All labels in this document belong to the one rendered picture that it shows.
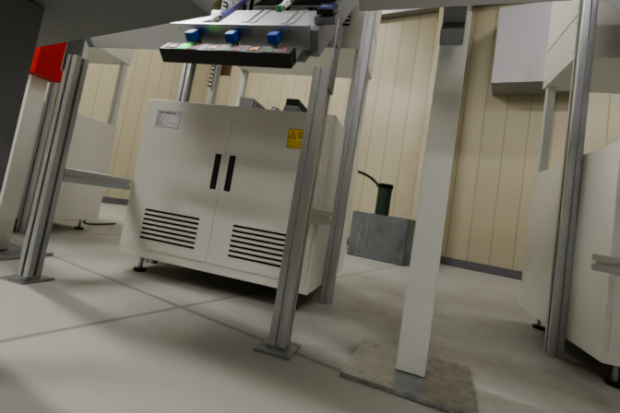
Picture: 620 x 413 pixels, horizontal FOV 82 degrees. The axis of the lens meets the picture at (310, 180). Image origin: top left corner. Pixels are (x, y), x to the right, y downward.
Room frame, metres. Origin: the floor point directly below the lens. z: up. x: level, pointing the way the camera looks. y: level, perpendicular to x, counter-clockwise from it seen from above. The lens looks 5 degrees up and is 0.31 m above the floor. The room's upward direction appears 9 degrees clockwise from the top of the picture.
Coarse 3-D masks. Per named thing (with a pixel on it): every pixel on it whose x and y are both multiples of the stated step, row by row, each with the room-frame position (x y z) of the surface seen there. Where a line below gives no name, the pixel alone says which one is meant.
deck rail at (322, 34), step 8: (344, 0) 0.98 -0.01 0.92; (352, 0) 1.07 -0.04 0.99; (344, 8) 0.99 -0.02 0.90; (352, 8) 1.09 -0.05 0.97; (344, 16) 1.00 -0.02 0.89; (336, 24) 0.93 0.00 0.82; (312, 32) 0.79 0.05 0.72; (320, 32) 0.81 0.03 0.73; (328, 32) 0.88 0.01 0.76; (312, 40) 0.81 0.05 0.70; (320, 40) 0.82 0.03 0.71; (328, 40) 0.89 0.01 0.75; (312, 48) 0.82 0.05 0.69; (320, 48) 0.83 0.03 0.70
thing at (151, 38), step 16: (128, 32) 0.94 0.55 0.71; (144, 32) 0.93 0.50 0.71; (160, 32) 0.91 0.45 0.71; (176, 32) 0.90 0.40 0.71; (208, 32) 0.87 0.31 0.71; (224, 32) 0.86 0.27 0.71; (240, 32) 0.85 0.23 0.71; (256, 32) 0.83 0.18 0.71; (288, 32) 0.81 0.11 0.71; (304, 32) 0.80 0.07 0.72; (128, 48) 0.98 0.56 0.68; (144, 48) 0.96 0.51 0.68; (304, 48) 0.82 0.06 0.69
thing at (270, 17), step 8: (232, 16) 0.97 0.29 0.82; (240, 16) 0.96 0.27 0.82; (248, 16) 0.96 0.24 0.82; (256, 16) 0.95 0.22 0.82; (264, 16) 0.94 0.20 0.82; (272, 16) 0.94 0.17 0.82; (280, 16) 0.93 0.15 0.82; (288, 16) 0.93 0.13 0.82; (296, 16) 0.92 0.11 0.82; (304, 16) 0.92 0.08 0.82; (312, 16) 0.91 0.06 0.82; (312, 24) 0.86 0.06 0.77
